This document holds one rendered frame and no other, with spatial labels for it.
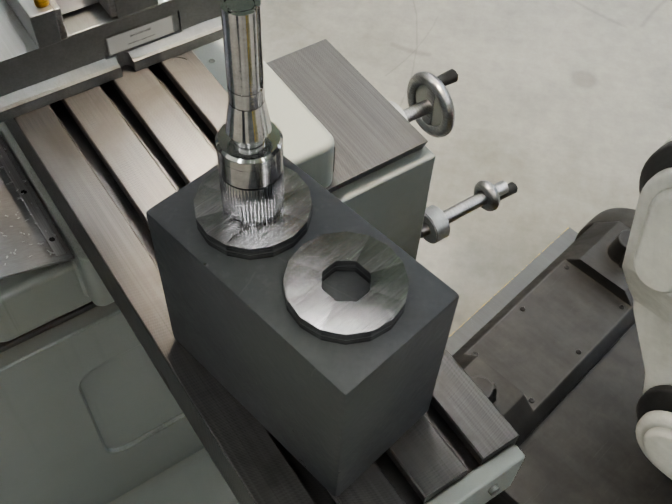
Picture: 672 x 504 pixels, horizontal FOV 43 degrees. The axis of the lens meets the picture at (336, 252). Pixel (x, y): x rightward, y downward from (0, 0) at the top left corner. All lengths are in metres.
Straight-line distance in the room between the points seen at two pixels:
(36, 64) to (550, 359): 0.77
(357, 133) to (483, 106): 1.18
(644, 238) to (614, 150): 1.52
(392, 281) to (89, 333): 0.59
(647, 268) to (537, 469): 0.37
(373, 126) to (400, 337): 0.72
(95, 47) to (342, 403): 0.60
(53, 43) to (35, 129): 0.10
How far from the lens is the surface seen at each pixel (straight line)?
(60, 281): 1.04
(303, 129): 1.14
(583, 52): 2.68
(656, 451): 1.12
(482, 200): 1.49
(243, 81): 0.55
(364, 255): 0.62
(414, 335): 0.60
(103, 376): 1.23
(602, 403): 1.25
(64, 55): 1.04
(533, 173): 2.27
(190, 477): 1.55
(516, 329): 1.25
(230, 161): 0.59
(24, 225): 1.02
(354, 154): 1.24
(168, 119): 1.01
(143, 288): 0.86
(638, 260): 0.92
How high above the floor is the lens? 1.62
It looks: 53 degrees down
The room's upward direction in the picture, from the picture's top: 3 degrees clockwise
